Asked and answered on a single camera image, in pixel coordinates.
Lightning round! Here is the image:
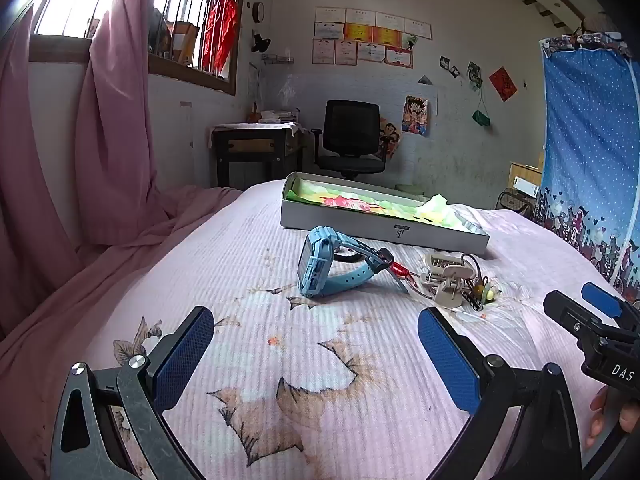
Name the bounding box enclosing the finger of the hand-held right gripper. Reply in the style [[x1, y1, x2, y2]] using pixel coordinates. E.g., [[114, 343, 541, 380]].
[[543, 290, 610, 347], [581, 282, 640, 322]]

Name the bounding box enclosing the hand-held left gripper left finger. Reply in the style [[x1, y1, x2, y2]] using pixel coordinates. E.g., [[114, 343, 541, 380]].
[[50, 305, 216, 480]]

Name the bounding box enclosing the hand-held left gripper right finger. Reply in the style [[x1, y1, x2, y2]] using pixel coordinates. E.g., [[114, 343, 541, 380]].
[[417, 306, 583, 480]]

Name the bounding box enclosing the key ring with charms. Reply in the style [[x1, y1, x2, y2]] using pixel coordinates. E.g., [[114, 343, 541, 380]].
[[462, 272, 501, 311]]

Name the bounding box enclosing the beige hair claw clip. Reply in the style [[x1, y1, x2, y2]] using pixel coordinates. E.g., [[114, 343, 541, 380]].
[[424, 252, 476, 309]]

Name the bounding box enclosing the blue smartwatch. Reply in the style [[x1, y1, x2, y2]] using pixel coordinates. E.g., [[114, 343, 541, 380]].
[[297, 226, 396, 299]]

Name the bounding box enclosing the grey shallow cardboard box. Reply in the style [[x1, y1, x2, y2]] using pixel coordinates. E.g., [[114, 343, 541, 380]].
[[280, 171, 491, 257]]

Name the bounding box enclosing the person's right hand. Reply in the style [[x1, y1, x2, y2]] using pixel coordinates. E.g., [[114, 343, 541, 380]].
[[589, 386, 640, 448]]

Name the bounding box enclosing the wooden cabinet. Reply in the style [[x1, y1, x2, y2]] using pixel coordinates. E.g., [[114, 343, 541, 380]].
[[509, 161, 543, 196]]

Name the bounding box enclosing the blue dotted curtain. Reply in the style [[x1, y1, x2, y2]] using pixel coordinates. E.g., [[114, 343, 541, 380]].
[[532, 35, 640, 301]]

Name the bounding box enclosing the colourful paper lining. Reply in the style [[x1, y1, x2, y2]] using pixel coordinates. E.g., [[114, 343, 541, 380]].
[[292, 180, 471, 231]]

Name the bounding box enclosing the dark wooden desk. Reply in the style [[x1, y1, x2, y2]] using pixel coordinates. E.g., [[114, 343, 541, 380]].
[[209, 121, 311, 191]]

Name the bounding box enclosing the pink curtain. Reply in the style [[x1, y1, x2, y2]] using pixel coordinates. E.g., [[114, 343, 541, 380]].
[[0, 0, 246, 341]]

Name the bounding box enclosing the red paper square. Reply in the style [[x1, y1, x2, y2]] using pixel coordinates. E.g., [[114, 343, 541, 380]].
[[489, 66, 519, 102]]

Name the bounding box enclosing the black office chair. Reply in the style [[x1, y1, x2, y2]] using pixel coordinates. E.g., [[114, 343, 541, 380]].
[[311, 100, 387, 181]]

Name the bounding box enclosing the stack of papers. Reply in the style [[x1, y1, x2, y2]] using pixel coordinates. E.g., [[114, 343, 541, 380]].
[[247, 108, 301, 123]]

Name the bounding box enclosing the brown cardboard carton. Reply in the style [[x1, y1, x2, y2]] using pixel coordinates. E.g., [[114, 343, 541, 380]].
[[167, 21, 200, 63]]

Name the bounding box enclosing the red hanging garment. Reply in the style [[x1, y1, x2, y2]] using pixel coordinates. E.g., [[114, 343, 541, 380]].
[[202, 0, 239, 78]]

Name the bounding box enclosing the barred window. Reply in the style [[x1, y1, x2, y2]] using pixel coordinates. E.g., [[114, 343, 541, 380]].
[[30, 0, 251, 96]]

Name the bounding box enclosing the wire basket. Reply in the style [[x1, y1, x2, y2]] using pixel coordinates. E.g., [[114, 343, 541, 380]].
[[496, 187, 536, 218]]

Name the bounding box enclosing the orange figures wall poster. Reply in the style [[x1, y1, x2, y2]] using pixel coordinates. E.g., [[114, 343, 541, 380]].
[[378, 117, 401, 161]]

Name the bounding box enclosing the cartoon wall poster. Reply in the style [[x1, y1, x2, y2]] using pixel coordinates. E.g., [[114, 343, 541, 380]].
[[401, 95, 431, 137]]

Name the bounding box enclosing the group of wall certificates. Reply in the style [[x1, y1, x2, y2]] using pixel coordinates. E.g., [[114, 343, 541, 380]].
[[312, 6, 432, 68]]

